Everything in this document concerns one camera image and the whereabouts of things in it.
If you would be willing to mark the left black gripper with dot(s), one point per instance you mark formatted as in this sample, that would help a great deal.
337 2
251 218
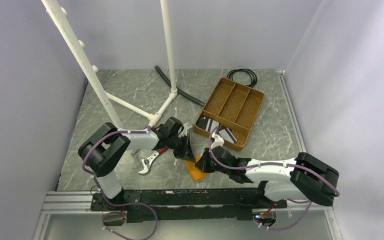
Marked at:
185 152

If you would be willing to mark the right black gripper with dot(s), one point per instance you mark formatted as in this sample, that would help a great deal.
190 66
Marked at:
203 164

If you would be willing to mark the brown woven divided tray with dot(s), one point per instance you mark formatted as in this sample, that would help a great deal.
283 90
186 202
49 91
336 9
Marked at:
234 106

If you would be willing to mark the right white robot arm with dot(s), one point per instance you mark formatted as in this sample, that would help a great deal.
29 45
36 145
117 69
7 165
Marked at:
297 178

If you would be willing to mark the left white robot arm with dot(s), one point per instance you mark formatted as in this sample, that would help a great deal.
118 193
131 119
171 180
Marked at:
102 151

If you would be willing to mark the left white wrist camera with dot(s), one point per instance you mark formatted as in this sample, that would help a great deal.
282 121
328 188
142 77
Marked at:
184 129

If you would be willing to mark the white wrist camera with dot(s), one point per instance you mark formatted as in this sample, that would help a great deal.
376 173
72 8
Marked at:
184 129
216 141

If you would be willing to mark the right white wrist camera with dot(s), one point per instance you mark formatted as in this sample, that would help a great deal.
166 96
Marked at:
216 141

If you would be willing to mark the red handled adjustable wrench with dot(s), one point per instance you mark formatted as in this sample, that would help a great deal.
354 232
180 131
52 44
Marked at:
148 162

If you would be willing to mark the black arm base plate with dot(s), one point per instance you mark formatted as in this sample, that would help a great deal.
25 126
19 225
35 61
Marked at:
189 204

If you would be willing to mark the aluminium extrusion rail frame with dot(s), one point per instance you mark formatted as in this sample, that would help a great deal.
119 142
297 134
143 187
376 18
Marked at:
296 221

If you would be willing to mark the white PVC pipe frame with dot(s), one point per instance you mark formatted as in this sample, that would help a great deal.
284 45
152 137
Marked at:
58 16

